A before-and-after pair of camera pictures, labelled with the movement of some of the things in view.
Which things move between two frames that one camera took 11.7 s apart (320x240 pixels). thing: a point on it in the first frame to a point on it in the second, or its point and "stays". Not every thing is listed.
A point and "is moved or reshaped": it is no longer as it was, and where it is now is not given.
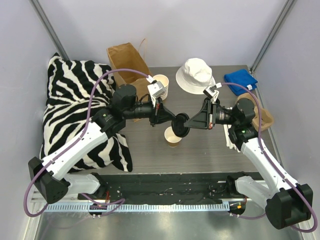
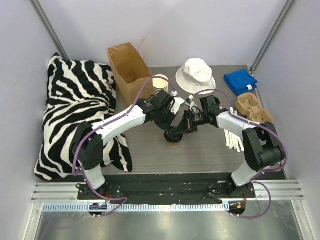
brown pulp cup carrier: x=267 y=118 stays
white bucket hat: x=194 y=76 stays
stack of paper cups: x=165 y=82 stays
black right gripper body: x=212 y=115 to x=188 y=122
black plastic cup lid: x=177 y=125 is moved or reshaped
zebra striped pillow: x=70 y=85 stays
